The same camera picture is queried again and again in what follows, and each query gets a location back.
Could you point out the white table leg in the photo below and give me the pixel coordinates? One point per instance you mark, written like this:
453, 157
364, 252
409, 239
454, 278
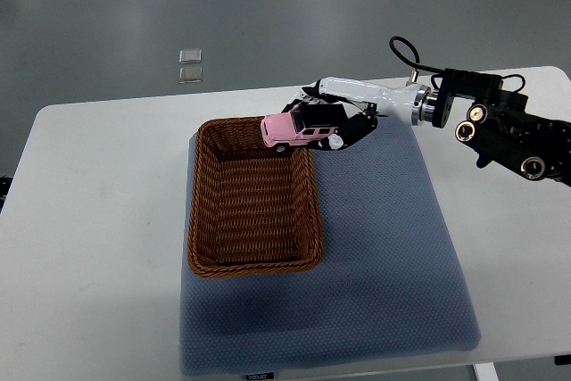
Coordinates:
485, 372

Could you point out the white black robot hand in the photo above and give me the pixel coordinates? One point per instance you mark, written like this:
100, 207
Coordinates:
411, 104

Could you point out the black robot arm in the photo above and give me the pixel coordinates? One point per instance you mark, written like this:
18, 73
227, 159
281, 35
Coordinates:
497, 126

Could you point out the pink toy car black roof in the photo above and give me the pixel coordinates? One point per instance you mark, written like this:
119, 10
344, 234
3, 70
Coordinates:
305, 123

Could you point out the brown wicker basket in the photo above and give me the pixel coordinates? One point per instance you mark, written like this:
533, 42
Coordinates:
252, 211

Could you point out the lower metal floor plate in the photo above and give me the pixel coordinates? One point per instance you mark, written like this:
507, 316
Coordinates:
190, 74

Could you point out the upper metal floor plate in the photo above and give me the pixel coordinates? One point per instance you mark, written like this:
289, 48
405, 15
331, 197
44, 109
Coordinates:
190, 55

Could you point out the metal floor plate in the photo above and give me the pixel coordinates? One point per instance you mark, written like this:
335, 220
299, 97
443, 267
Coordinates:
190, 55
190, 74

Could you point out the blue grey cushion mat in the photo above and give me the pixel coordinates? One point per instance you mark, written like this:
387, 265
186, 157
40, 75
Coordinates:
389, 285

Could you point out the person in dark clothing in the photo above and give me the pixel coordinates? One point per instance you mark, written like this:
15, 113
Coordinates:
5, 184

